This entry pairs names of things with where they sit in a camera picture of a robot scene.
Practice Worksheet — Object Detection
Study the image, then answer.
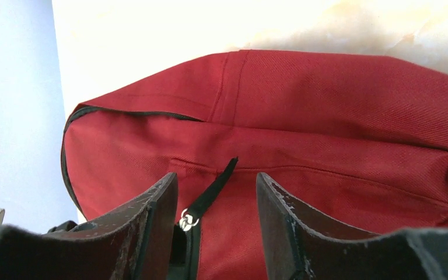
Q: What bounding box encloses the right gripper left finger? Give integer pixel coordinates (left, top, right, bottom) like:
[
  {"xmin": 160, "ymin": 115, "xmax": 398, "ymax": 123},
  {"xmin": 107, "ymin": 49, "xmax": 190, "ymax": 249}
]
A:
[{"xmin": 0, "ymin": 173, "xmax": 178, "ymax": 279}]

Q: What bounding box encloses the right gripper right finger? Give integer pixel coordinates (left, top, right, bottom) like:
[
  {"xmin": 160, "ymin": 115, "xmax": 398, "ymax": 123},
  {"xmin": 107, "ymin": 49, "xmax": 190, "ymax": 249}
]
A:
[{"xmin": 256, "ymin": 173, "xmax": 448, "ymax": 279}]

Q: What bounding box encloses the red backpack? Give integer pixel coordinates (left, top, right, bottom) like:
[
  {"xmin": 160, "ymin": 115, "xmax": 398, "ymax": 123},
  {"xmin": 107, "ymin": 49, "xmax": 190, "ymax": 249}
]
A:
[{"xmin": 61, "ymin": 50, "xmax": 448, "ymax": 279}]

